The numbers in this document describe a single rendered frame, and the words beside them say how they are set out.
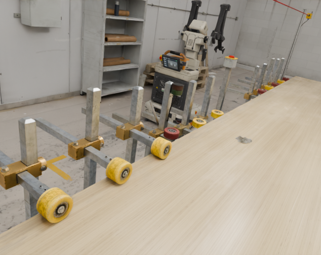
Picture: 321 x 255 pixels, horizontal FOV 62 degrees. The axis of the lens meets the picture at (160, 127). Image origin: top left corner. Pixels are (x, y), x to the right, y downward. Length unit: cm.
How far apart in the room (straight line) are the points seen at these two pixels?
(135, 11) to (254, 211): 413
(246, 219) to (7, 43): 336
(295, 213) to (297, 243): 15
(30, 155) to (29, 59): 307
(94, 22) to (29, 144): 333
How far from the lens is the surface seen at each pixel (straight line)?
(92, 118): 101
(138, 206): 87
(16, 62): 386
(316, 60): 913
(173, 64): 335
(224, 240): 85
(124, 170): 93
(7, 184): 92
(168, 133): 135
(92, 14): 412
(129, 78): 489
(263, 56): 942
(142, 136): 115
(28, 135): 88
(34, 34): 391
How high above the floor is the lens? 147
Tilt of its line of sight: 24 degrees down
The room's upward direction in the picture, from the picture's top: 9 degrees clockwise
